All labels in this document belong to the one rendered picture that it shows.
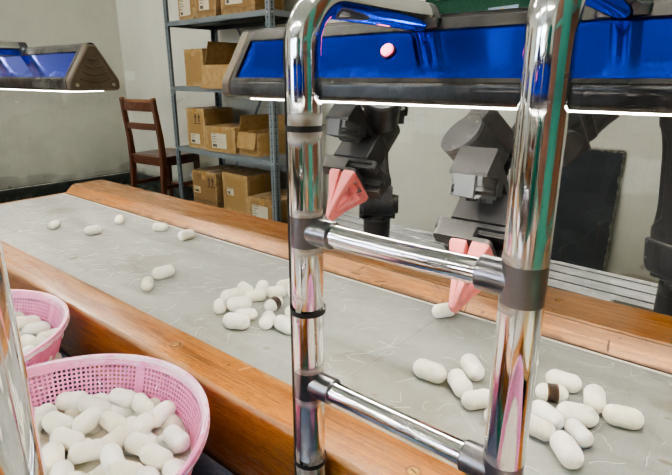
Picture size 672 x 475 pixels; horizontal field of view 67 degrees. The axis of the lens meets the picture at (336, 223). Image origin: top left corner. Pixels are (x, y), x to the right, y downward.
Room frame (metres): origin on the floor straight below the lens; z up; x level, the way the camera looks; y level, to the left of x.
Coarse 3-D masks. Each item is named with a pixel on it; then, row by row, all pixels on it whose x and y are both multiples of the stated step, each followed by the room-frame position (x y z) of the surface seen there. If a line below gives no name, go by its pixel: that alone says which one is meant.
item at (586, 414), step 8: (560, 408) 0.41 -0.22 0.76; (568, 408) 0.41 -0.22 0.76; (576, 408) 0.41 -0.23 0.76; (584, 408) 0.41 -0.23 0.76; (592, 408) 0.41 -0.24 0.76; (568, 416) 0.41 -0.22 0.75; (576, 416) 0.40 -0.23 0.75; (584, 416) 0.40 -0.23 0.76; (592, 416) 0.40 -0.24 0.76; (584, 424) 0.40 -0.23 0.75; (592, 424) 0.40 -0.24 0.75
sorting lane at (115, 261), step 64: (64, 256) 0.88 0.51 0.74; (128, 256) 0.88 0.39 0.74; (192, 256) 0.88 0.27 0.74; (256, 256) 0.88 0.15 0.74; (192, 320) 0.63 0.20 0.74; (256, 320) 0.63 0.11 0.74; (384, 320) 0.63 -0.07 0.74; (448, 320) 0.63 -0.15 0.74; (384, 384) 0.48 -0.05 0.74; (448, 384) 0.48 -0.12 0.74; (640, 384) 0.48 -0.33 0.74; (640, 448) 0.38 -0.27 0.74
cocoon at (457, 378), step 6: (450, 372) 0.47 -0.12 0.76; (456, 372) 0.47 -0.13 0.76; (462, 372) 0.47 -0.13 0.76; (450, 378) 0.47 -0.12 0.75; (456, 378) 0.46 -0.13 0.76; (462, 378) 0.46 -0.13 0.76; (450, 384) 0.46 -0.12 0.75; (456, 384) 0.45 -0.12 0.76; (462, 384) 0.45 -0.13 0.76; (468, 384) 0.45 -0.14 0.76; (456, 390) 0.45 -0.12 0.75; (462, 390) 0.45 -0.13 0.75; (468, 390) 0.45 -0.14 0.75
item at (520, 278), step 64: (320, 0) 0.33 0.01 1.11; (384, 0) 0.39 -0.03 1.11; (576, 0) 0.23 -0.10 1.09; (640, 0) 0.34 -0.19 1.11; (320, 64) 0.33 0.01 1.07; (320, 128) 0.33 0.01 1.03; (320, 192) 0.33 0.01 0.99; (512, 192) 0.24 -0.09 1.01; (320, 256) 0.33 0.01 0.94; (384, 256) 0.29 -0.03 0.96; (448, 256) 0.26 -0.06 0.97; (512, 256) 0.24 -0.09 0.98; (320, 320) 0.33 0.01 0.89; (512, 320) 0.23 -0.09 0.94; (320, 384) 0.32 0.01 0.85; (512, 384) 0.23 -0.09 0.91; (320, 448) 0.33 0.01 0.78; (448, 448) 0.26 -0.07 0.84; (512, 448) 0.23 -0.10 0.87
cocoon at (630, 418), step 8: (608, 408) 0.41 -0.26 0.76; (616, 408) 0.41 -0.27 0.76; (624, 408) 0.41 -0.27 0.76; (632, 408) 0.41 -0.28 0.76; (608, 416) 0.41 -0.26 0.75; (616, 416) 0.41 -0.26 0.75; (624, 416) 0.40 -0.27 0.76; (632, 416) 0.40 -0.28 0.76; (640, 416) 0.40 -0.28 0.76; (616, 424) 0.40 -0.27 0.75; (624, 424) 0.40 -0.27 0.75; (632, 424) 0.40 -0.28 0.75; (640, 424) 0.40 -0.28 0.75
